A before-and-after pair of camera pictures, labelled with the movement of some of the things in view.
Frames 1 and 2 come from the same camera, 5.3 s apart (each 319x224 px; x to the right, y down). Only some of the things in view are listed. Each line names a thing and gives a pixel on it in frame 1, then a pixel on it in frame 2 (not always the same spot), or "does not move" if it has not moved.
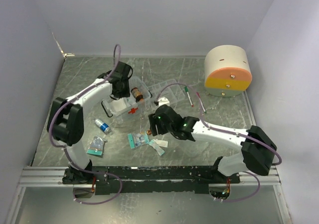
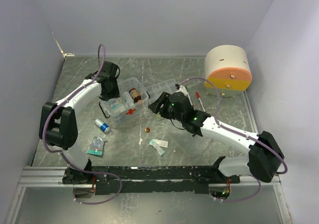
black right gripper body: (154, 124) → (161, 104)
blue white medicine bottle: (103, 126) does not move
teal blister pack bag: (137, 139) → (116, 105)
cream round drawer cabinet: (227, 70) does not move
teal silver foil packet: (96, 146) does not move
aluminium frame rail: (52, 176) does not move
